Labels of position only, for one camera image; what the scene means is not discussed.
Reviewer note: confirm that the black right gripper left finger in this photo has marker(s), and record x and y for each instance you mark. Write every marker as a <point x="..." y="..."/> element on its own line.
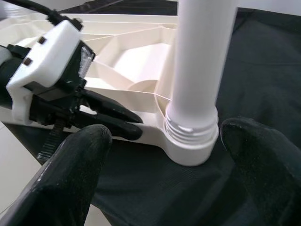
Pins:
<point x="65" y="179"/>

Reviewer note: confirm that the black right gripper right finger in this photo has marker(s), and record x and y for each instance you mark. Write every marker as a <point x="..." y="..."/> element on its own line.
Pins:
<point x="268" y="169"/>

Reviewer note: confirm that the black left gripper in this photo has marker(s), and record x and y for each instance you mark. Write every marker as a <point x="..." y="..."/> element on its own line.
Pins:
<point x="58" y="103"/>

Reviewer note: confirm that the white plastic children table top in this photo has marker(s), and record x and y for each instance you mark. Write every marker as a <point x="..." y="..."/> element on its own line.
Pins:
<point x="141" y="56"/>

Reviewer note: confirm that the white plastic table leg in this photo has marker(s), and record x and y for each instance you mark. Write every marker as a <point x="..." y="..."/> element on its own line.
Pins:
<point x="197" y="58"/>

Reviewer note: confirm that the black table cloth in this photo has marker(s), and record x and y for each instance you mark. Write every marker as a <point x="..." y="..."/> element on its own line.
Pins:
<point x="258" y="70"/>

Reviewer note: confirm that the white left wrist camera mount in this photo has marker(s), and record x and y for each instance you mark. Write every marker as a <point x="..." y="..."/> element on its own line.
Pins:
<point x="54" y="47"/>

